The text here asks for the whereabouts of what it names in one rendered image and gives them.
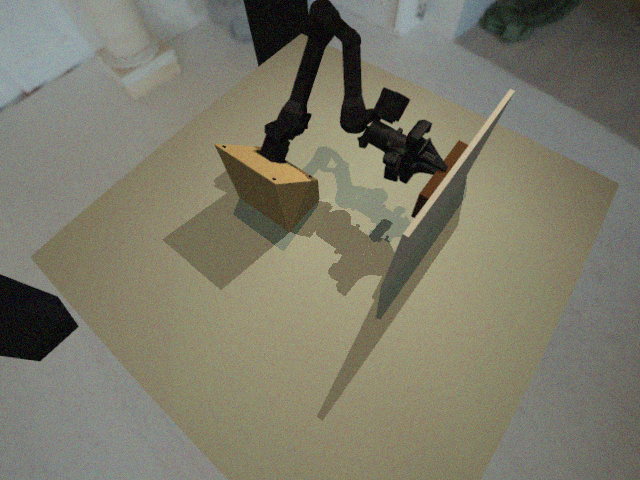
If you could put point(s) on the brown picture frame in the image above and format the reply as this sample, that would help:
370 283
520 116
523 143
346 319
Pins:
438 177

